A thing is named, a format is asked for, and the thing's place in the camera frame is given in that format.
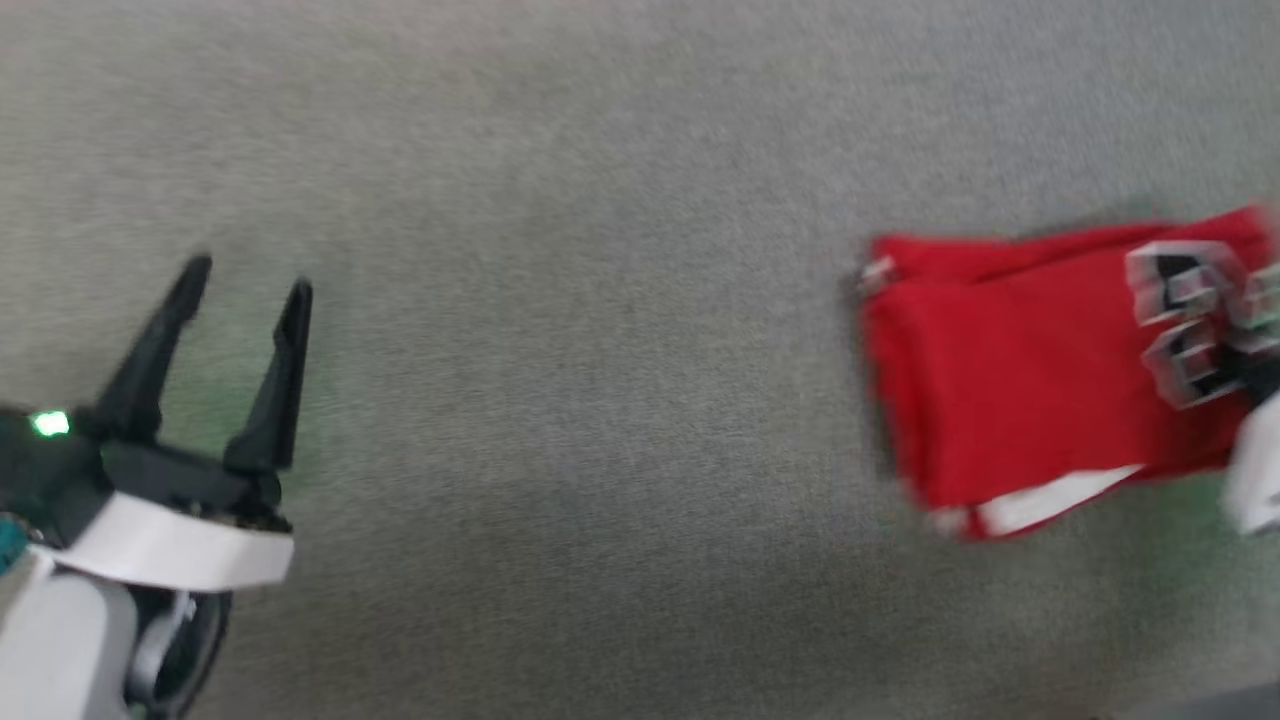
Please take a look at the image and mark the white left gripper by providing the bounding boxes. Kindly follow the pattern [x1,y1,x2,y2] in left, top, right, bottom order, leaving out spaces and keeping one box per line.
[60,255,314,591]

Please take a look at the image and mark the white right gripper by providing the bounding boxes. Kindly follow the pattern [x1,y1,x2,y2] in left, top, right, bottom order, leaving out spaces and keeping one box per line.
[1222,390,1280,536]

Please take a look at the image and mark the red white jersey shirt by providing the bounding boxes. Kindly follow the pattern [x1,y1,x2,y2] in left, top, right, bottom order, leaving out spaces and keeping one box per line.
[858,203,1280,541]

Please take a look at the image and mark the grey fabric panel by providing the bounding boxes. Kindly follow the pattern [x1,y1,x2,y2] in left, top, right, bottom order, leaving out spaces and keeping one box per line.
[0,0,1280,720]

